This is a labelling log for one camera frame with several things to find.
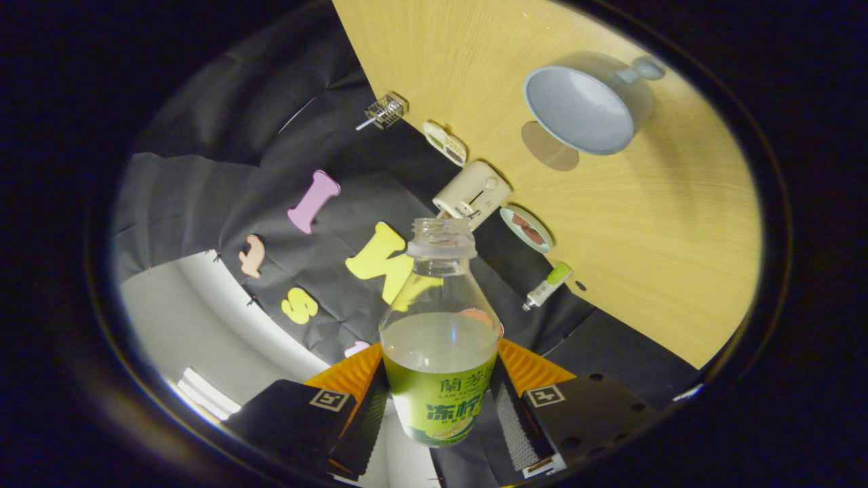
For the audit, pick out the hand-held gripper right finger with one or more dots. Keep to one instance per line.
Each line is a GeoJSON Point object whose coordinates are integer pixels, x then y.
{"type": "Point", "coordinates": [515, 434]}

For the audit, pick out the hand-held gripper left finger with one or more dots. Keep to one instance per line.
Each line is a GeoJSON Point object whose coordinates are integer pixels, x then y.
{"type": "Point", "coordinates": [366, 434]}

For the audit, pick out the clear juice bottle green label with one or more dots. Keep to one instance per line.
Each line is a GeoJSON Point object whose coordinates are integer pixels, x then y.
{"type": "Point", "coordinates": [441, 400]}

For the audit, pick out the round brown coaster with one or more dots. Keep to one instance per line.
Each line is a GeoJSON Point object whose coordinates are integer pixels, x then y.
{"type": "Point", "coordinates": [549, 157]}

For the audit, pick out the white cup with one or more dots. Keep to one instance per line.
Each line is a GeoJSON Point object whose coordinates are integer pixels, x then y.
{"type": "Point", "coordinates": [576, 108]}

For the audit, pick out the slim white green bottle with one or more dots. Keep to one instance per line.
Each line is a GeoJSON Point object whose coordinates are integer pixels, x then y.
{"type": "Point", "coordinates": [546, 288]}

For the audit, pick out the long ceiling light panel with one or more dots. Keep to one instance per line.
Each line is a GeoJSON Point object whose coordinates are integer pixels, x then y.
{"type": "Point", "coordinates": [207, 394]}

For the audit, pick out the pale green plate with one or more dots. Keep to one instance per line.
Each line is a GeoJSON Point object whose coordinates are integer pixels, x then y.
{"type": "Point", "coordinates": [504, 214]}

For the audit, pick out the cream toaster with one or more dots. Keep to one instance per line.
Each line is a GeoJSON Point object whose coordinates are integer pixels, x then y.
{"type": "Point", "coordinates": [471, 193]}

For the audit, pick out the wooden table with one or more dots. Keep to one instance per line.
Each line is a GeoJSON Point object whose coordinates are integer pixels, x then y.
{"type": "Point", "coordinates": [664, 237]}

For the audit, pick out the black backdrop cloth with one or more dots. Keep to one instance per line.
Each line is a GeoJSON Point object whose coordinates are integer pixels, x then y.
{"type": "Point", "coordinates": [352, 176]}

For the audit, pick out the white divided snack tray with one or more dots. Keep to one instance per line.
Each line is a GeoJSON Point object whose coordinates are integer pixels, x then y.
{"type": "Point", "coordinates": [444, 144]}

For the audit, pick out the white straw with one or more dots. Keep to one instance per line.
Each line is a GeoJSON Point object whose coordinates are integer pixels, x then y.
{"type": "Point", "coordinates": [363, 125]}

